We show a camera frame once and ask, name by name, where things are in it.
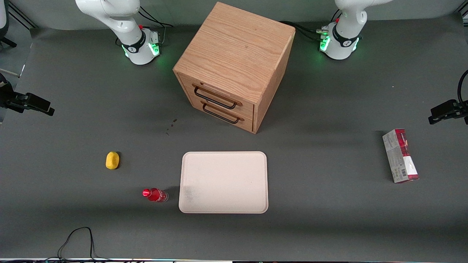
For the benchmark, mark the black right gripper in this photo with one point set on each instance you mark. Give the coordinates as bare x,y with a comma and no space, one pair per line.
11,98

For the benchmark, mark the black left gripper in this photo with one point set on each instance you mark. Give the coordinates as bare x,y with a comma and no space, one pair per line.
454,108

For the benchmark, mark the red coke bottle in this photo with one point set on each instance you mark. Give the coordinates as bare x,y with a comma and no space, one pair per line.
156,195

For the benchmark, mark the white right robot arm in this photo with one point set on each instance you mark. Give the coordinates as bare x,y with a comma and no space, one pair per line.
124,22

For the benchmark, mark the cream rectangular plastic tray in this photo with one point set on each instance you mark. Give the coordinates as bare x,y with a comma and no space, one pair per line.
223,182

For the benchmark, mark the red and white carton box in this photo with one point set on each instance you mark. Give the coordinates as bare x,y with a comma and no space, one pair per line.
400,155

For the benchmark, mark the black stand leg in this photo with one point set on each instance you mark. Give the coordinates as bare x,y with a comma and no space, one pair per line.
7,42

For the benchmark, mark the yellow lemon-shaped object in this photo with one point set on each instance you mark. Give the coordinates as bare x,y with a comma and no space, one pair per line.
112,160

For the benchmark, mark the wooden two-drawer cabinet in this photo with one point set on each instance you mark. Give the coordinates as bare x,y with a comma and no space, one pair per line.
236,54

